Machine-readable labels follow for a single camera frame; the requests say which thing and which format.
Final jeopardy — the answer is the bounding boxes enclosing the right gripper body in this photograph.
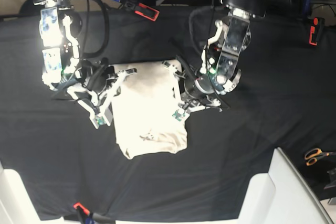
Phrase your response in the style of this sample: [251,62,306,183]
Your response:
[65,62,123,116]

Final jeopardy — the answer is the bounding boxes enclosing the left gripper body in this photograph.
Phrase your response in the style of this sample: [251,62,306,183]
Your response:
[170,62,223,113]

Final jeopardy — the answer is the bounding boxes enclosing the white T-shirt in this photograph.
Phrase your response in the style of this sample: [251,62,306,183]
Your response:
[111,61,187,159]

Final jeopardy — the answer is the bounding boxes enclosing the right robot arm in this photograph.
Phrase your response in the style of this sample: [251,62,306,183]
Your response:
[33,0,137,129]

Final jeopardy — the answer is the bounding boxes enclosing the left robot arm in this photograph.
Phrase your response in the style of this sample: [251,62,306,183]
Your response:
[163,0,267,122]

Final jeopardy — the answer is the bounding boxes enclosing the blue orange clamp top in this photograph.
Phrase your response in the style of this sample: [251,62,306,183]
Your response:
[112,0,160,22]

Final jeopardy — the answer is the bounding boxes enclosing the blue orange clamp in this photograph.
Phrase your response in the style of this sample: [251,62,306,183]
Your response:
[112,0,160,22]
[73,202,116,224]
[302,0,325,46]

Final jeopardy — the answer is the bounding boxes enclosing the black table cloth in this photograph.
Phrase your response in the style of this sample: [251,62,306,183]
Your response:
[1,15,335,222]

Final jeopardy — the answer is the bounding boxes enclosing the blue orange clamp bottom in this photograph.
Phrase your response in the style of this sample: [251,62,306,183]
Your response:
[73,202,116,224]

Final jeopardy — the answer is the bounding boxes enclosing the white plastic bin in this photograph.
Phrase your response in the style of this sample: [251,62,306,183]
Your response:
[237,148,333,224]

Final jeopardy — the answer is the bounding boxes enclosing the blue orange clamp right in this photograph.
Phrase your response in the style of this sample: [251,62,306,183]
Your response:
[302,0,325,46]

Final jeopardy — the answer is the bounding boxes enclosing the orange handled scissors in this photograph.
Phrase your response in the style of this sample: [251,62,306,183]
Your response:
[304,148,335,166]

